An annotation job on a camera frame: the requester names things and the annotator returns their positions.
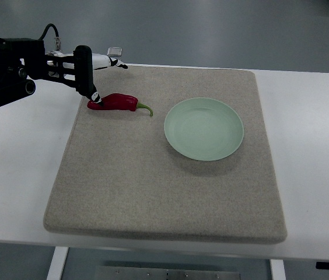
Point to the black white robot left hand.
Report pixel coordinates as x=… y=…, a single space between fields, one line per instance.
x=76 y=70

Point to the red pepper green stem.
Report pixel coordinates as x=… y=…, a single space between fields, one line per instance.
x=118 y=101

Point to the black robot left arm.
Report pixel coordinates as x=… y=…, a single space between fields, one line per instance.
x=22 y=60

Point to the light green plate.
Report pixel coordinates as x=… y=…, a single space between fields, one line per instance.
x=203 y=129

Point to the small clear floor fixture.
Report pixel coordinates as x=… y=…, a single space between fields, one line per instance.
x=114 y=51

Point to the beige felt mat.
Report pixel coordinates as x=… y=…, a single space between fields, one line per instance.
x=119 y=177

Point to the white table leg left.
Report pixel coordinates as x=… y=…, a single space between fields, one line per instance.
x=57 y=264

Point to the white table leg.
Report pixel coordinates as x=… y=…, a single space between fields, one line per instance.
x=277 y=269
x=57 y=264

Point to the white table leg right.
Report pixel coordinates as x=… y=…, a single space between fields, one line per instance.
x=277 y=269

